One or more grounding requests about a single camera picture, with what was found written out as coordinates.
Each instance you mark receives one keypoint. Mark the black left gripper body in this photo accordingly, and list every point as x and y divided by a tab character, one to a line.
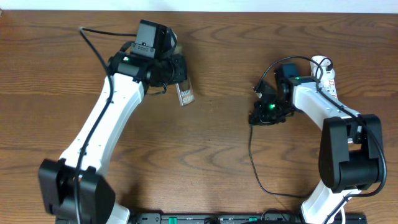
174	69

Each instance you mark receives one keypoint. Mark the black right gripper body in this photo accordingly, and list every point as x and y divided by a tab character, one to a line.
271	112

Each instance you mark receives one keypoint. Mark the gold Galaxy smartphone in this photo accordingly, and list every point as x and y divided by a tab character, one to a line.
185	92

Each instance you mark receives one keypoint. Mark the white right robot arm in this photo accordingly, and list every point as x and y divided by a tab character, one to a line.
351	160

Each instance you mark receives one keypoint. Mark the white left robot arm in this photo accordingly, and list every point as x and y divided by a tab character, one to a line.
74	187

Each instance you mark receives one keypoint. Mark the white USB charger plug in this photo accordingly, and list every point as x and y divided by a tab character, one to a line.
327	70

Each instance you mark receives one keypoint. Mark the white power strip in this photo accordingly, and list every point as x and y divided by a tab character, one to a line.
328	84

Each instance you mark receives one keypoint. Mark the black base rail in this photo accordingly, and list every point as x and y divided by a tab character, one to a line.
271	216

